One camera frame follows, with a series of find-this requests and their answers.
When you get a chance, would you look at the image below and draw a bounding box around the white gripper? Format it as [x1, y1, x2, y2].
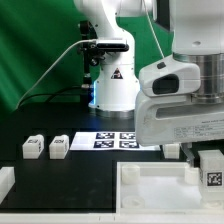
[135, 92, 224, 166]

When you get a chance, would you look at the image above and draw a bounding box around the white square table top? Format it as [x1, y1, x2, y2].
[116, 162, 224, 215]

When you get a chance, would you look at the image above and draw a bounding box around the black cable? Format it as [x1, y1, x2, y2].
[18, 85, 92, 109]

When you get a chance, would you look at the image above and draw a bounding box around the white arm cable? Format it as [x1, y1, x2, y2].
[141, 0, 166, 61]

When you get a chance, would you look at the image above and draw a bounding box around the white camera cable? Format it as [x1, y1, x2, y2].
[15, 39, 98, 109]

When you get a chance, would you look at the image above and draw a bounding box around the white sheet with markers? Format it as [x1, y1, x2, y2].
[70, 131, 160, 151]

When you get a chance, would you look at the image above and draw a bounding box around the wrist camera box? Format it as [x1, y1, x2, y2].
[139, 56, 201, 97]

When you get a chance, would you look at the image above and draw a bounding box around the black camera on stand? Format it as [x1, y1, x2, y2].
[80, 21, 133, 111]

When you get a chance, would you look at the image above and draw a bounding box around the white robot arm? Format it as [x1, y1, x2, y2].
[73, 0, 224, 146]

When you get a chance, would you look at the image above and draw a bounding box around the white left obstacle bracket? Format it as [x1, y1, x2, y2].
[0, 167, 15, 204]

